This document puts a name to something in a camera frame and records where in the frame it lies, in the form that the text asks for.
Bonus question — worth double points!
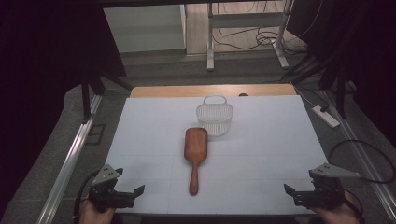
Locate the white foam board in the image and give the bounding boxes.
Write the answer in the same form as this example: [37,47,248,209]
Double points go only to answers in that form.
[105,94,329,217]

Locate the black looped floor cable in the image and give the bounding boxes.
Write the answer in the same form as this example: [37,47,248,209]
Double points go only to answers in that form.
[328,139,396,185]

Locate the white metal desk frame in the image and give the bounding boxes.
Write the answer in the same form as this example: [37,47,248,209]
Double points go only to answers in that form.
[205,0,294,72]

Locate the black tripod stand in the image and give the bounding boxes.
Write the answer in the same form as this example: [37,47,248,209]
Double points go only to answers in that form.
[79,68,135,124]
[319,61,356,120]

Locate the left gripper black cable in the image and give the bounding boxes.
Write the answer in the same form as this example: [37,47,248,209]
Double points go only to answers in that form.
[73,172,100,220]

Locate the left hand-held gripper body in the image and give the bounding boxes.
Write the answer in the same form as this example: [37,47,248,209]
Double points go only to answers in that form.
[89,163,136,214]

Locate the brown wooden paddle brush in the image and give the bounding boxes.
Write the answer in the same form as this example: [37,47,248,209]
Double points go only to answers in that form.
[183,127,209,196]

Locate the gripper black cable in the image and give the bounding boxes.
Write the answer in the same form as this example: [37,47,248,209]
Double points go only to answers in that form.
[73,172,100,220]
[342,188,366,224]

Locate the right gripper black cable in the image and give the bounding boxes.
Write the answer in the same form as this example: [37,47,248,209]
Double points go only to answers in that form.
[342,188,366,224]

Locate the white cabinet panel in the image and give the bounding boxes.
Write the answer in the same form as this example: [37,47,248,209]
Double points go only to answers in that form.
[103,4,187,54]

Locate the person's right hand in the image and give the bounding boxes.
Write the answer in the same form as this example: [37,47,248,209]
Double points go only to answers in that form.
[310,191,362,224]

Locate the dark floor frame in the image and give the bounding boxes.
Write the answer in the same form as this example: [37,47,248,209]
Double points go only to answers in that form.
[85,123,106,146]

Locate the white plastic basket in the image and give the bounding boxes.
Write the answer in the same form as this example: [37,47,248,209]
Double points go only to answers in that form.
[195,94,234,137]

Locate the aluminium rail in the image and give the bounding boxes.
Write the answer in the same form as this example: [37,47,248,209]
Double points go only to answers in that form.
[36,94,105,224]
[321,89,396,220]

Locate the person's left hand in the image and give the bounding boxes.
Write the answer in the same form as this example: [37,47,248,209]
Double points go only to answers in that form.
[78,200,117,224]

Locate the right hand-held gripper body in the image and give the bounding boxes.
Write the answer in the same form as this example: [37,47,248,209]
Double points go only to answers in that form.
[293,162,362,210]

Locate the tangle of floor cables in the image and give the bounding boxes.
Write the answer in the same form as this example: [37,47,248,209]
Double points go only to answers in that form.
[212,25,308,56]

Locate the white power strip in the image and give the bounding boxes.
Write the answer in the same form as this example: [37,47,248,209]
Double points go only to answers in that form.
[311,105,341,129]

